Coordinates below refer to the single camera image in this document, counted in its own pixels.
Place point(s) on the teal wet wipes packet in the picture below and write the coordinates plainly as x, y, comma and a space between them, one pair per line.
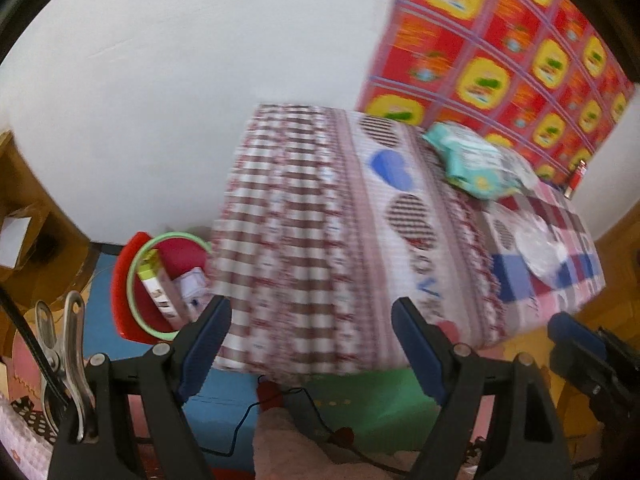
475, 160

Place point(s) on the clear plastic bag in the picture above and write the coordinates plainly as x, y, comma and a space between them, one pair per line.
540, 250

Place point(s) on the colourful foam floor mat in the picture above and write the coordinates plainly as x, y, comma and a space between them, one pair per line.
220, 410

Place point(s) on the brown cardboard box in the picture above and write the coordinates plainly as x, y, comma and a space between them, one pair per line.
15, 170

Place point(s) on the dark polka dot cloth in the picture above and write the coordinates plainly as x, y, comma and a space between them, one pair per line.
30, 412

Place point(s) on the long white green carton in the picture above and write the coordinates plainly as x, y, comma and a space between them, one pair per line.
160, 290

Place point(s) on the red floral wall cloth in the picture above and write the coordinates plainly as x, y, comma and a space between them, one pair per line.
500, 35

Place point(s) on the checkered heart blanket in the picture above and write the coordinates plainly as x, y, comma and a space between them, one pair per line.
300, 240

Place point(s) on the white blue-printed plastic bag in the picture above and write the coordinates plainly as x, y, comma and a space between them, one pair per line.
522, 172

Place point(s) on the white paper box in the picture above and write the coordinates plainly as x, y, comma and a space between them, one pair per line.
15, 240

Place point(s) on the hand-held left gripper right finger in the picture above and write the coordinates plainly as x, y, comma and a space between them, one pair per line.
420, 355

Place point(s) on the smartphone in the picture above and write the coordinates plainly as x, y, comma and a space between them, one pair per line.
575, 182

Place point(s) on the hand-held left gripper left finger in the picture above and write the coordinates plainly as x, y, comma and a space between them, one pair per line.
200, 355

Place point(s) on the metal spring clip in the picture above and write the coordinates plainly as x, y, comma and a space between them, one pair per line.
70, 360

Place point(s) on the red bin green rim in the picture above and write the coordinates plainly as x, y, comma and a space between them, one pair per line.
125, 270

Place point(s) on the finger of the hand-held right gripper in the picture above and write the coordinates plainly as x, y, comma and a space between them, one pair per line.
570, 332

